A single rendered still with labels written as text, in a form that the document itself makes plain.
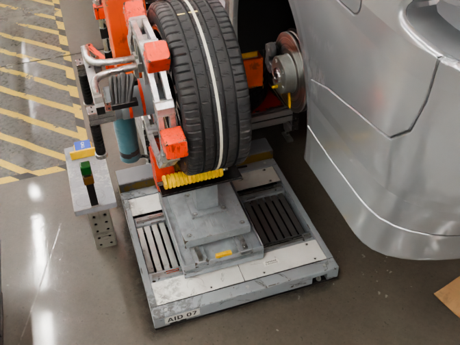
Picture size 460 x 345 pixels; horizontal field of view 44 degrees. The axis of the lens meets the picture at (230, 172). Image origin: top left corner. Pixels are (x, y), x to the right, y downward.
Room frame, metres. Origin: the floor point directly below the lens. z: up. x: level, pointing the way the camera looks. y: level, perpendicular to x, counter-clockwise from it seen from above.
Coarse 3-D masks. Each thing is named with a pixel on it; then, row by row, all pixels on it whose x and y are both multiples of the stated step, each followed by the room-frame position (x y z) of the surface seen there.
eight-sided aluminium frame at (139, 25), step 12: (132, 24) 1.87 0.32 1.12; (144, 24) 1.87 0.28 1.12; (132, 36) 1.96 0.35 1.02; (132, 48) 2.04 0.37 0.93; (168, 84) 1.63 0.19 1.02; (156, 96) 1.59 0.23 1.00; (168, 96) 1.60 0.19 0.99; (156, 108) 1.56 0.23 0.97; (168, 108) 1.57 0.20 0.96; (144, 120) 1.94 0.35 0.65; (156, 120) 1.95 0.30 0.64; (156, 132) 1.91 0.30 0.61; (156, 144) 1.81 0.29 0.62; (156, 156) 1.74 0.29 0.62
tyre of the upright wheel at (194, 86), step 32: (192, 0) 1.94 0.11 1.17; (160, 32) 1.81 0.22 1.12; (192, 32) 1.74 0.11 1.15; (224, 32) 1.74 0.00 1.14; (192, 64) 1.64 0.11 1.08; (224, 64) 1.65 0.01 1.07; (192, 96) 1.57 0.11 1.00; (224, 96) 1.60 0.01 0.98; (192, 128) 1.53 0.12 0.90; (224, 128) 1.56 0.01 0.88; (192, 160) 1.54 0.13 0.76; (224, 160) 1.59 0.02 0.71
